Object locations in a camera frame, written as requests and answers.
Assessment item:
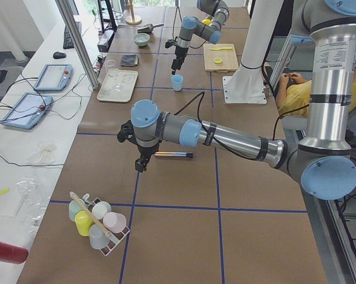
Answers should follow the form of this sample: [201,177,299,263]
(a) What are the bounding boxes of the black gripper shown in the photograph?
[117,121,161,172]
[165,38,189,75]

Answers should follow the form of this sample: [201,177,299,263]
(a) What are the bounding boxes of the light blue paper cup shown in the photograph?
[171,74,184,92]

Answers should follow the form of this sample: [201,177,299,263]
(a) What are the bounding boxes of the white plastic cup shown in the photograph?
[92,201,111,220]

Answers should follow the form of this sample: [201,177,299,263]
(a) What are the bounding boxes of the pink plastic cup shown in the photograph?
[102,212,126,233]

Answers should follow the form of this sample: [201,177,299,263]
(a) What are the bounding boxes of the green plastic cup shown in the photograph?
[68,201,82,222]

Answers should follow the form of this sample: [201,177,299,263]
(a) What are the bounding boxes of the yellow plastic cup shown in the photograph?
[74,210,94,237]

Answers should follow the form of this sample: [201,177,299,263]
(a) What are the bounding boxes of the grey plastic cup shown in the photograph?
[89,224,109,250]

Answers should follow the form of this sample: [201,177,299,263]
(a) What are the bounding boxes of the steel muddler black tip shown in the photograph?
[154,151,194,159]

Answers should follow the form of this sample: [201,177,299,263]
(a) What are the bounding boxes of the grey folded cloth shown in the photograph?
[120,54,139,67]

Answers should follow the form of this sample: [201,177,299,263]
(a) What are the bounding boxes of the green bowl of ice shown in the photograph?
[133,33,150,47]

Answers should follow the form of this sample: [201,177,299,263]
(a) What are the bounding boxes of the wooden cutting board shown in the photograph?
[203,44,239,72]

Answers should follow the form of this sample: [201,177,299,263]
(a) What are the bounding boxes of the cream bear serving tray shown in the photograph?
[97,70,138,103]

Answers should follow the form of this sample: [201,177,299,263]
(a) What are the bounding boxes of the steel ice scoop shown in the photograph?
[137,23,164,34]

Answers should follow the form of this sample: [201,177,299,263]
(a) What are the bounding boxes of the yellow plastic knife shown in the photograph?
[209,46,233,51]

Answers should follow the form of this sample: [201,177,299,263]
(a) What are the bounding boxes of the clear wine glass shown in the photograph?
[104,59,121,92]

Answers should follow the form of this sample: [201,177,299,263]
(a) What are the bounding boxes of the whole yellow lemons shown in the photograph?
[201,19,211,25]

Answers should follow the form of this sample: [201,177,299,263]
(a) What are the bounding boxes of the round wooden stand base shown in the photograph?
[125,0,142,25]

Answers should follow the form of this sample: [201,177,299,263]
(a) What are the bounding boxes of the upper teach pendant tablet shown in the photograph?
[33,64,73,92]

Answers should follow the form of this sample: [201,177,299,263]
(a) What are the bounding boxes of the teach pendant tablet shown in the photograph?
[1,92,53,130]
[33,64,73,92]

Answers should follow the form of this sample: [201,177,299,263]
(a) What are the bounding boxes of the lower teach pendant tablet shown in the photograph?
[1,92,53,130]

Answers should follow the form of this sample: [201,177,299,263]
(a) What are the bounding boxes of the black computer mouse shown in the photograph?
[53,51,66,59]

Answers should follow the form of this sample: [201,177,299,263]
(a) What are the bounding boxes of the black keyboard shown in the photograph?
[63,21,82,50]

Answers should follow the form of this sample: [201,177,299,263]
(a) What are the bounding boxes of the person in yellow shirt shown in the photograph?
[277,67,356,118]

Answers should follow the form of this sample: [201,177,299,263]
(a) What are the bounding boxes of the red bottle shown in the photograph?
[0,242,28,264]

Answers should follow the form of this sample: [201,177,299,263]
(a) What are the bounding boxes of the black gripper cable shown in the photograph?
[171,5,208,50]

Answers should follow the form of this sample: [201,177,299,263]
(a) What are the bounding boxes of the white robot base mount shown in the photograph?
[223,0,284,104]

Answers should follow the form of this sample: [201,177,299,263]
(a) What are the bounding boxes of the wooden rack handle stick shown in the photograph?
[69,191,111,238]

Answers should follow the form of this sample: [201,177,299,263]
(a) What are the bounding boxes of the white wire cup rack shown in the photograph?
[68,192,130,256]

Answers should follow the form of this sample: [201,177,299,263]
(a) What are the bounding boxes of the aluminium frame post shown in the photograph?
[55,0,100,90]

